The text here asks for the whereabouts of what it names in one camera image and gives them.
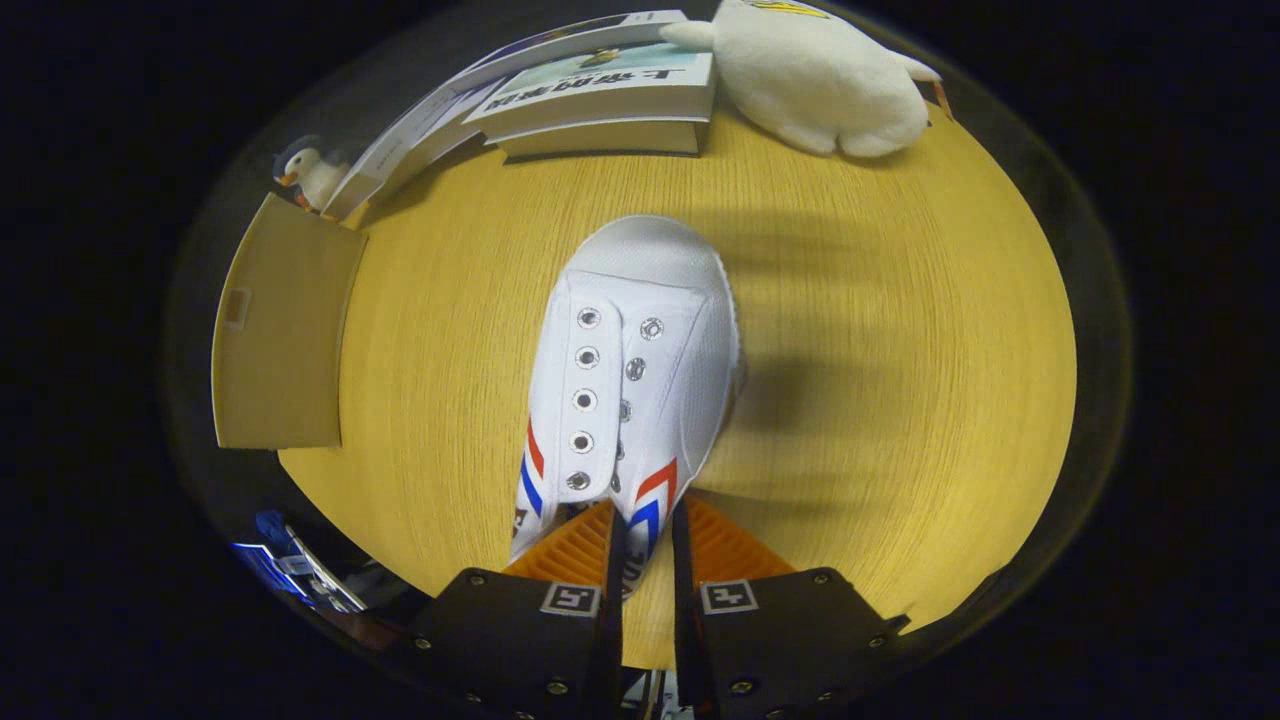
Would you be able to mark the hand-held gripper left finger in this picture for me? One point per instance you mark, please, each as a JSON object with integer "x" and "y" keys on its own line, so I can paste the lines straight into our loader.
{"x": 614, "y": 620}

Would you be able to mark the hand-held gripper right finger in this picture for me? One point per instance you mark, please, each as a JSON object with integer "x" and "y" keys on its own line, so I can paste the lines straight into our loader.
{"x": 684, "y": 620}

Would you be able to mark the white striped canvas shoe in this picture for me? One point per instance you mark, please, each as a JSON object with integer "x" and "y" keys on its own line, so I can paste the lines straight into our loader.
{"x": 640, "y": 300}

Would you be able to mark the beige fabric storage box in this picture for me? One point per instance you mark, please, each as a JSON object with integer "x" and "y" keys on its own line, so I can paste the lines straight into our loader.
{"x": 285, "y": 330}

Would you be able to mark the white electronic device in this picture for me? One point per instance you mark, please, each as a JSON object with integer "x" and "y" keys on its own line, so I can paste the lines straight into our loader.
{"x": 325, "y": 585}

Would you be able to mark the lit computer screen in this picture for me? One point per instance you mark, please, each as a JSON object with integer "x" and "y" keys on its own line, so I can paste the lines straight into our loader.
{"x": 268, "y": 570}

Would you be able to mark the blue cloth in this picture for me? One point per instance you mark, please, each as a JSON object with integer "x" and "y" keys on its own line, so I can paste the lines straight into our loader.
{"x": 272, "y": 527}

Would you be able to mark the thick book with teal cover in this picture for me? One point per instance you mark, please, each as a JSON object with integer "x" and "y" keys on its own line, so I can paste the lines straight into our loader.
{"x": 600, "y": 112}

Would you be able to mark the white book with portrait cover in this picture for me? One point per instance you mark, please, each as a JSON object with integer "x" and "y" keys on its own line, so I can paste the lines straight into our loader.
{"x": 400, "y": 150}

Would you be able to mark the blue penguin plush toy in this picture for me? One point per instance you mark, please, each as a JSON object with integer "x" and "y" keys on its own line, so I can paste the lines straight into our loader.
{"x": 315, "y": 178}

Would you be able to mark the white duck plush toy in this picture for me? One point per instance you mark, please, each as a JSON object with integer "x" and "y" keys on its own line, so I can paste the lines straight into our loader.
{"x": 820, "y": 85}

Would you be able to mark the book with blue picture cover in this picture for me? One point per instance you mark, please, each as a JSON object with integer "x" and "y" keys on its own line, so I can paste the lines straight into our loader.
{"x": 560, "y": 40}

